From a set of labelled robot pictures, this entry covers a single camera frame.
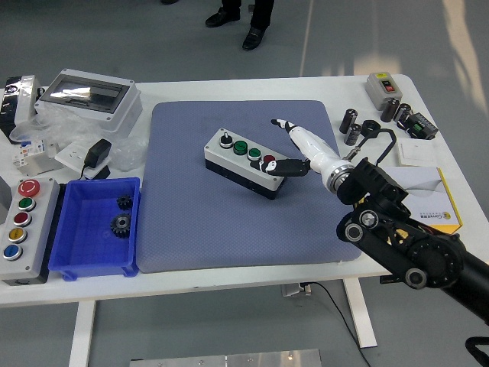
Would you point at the grey four-button control box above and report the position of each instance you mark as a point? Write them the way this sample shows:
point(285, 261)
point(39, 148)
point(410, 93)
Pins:
point(229, 160)

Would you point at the person's left leg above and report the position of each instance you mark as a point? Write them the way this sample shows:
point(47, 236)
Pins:
point(254, 38)

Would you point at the black green terminal module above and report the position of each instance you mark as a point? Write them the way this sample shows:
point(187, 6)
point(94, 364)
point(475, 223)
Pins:
point(422, 126)

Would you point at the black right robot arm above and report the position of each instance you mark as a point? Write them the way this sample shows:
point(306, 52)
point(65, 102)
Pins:
point(431, 260)

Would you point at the small black bevel gear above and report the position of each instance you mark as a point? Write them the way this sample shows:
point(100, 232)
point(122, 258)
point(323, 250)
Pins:
point(124, 202)

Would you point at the white circuit breaker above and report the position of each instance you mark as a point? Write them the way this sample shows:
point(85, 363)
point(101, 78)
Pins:
point(30, 151)

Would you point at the black table control panel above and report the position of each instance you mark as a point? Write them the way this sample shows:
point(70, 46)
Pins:
point(389, 279)

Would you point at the black power adapter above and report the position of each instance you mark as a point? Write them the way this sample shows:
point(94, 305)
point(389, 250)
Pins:
point(97, 153)

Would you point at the grey-blue textured mat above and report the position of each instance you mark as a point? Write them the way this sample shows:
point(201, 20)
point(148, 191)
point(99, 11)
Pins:
point(229, 237)

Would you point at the black white wrapped device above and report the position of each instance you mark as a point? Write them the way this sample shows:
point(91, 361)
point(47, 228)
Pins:
point(23, 99)

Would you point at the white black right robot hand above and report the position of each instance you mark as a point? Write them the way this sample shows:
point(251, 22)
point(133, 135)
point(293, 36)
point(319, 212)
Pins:
point(313, 151)

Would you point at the grey enclosure with clear lid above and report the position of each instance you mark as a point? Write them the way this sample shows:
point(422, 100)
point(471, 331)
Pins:
point(122, 111)

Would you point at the yellow white cardboard box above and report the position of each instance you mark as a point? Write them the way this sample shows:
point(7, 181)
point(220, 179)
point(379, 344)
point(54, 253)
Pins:
point(424, 183)

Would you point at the grey two-button switch box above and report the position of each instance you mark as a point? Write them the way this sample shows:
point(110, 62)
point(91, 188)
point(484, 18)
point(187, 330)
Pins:
point(376, 91)

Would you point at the black plastic nut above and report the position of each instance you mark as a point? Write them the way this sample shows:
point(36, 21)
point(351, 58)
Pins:
point(370, 129)

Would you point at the clear plastic bag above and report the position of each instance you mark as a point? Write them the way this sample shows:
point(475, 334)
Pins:
point(68, 126)

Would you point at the black cylindrical capacitor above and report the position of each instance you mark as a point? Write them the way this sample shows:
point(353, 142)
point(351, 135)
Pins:
point(402, 114)
point(352, 134)
point(389, 110)
point(348, 121)

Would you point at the person's leg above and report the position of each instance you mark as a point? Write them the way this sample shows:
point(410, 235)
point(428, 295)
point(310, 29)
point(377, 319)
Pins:
point(254, 38)
point(221, 17)

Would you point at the grey five-button control box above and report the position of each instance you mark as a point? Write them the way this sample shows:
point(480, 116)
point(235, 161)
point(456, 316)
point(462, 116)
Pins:
point(34, 244)

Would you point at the blue plastic bin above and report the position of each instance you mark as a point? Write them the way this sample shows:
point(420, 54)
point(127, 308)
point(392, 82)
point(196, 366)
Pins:
point(88, 237)

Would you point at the white table leg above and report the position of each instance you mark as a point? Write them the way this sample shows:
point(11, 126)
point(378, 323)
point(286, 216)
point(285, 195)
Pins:
point(82, 332)
point(361, 313)

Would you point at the person's black shoe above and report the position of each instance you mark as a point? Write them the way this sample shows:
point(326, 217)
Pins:
point(169, 1)

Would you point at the grey metal box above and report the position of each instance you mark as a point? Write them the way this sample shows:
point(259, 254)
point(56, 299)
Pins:
point(4, 195)

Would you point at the white wall switch panel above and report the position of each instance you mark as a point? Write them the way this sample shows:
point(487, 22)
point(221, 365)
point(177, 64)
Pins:
point(416, 153)

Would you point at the large black bevel gear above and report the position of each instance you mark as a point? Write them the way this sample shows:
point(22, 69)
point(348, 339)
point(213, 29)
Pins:
point(121, 226)

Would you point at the grey under-table control box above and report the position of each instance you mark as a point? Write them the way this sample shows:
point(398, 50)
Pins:
point(294, 290)

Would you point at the white wall socket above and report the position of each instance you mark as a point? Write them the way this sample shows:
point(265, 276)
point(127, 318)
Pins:
point(70, 154)

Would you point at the silver metal bracket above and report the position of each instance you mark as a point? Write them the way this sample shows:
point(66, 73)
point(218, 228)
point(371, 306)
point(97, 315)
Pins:
point(38, 168)

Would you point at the silver metal floor plate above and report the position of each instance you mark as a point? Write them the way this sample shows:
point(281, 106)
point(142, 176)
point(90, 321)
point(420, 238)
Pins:
point(229, 359)

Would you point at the person's right leg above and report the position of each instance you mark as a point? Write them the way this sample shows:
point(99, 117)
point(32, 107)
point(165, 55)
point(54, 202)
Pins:
point(221, 17)

